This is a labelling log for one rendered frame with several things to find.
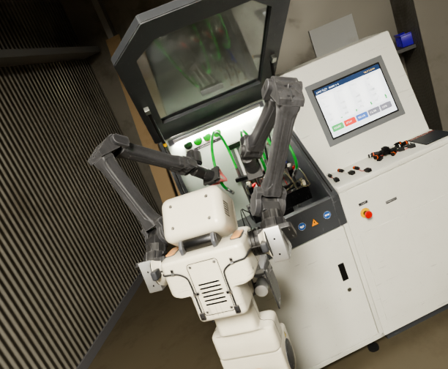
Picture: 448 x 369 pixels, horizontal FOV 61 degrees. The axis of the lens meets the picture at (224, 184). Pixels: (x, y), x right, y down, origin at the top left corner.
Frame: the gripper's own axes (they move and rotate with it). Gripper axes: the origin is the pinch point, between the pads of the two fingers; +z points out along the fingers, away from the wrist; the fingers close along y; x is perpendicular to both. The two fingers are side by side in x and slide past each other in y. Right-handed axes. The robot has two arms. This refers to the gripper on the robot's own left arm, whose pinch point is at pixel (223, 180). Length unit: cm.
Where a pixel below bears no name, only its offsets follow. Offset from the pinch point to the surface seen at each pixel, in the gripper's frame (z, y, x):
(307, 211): 30.2, -24.2, 18.4
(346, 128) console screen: 53, -45, -28
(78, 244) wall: 23, 199, -26
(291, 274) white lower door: 37, -5, 44
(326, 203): 36, -32, 15
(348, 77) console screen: 47, -55, -53
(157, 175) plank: 100, 187, -113
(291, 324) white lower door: 49, 8, 65
